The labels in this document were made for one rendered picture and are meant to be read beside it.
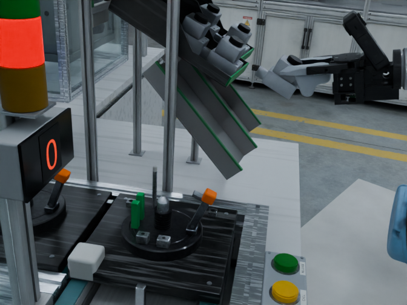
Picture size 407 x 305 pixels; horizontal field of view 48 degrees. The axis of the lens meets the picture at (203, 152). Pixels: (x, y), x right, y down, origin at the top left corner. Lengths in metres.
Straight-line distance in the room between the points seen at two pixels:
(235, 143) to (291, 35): 3.78
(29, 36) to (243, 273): 0.48
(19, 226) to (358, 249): 0.71
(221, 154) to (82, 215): 0.30
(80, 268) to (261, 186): 0.62
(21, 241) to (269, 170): 0.82
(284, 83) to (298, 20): 3.87
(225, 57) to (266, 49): 3.95
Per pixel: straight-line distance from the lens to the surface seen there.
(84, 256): 0.75
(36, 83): 0.54
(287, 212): 1.13
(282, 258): 0.79
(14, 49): 0.52
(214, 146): 0.94
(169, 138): 0.94
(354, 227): 1.13
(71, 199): 0.93
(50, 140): 0.57
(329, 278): 0.96
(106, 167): 1.28
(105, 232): 0.83
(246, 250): 0.82
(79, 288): 0.76
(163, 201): 0.77
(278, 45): 4.84
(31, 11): 0.52
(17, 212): 0.62
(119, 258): 0.77
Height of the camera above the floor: 1.45
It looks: 25 degrees down
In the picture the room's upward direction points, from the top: 4 degrees clockwise
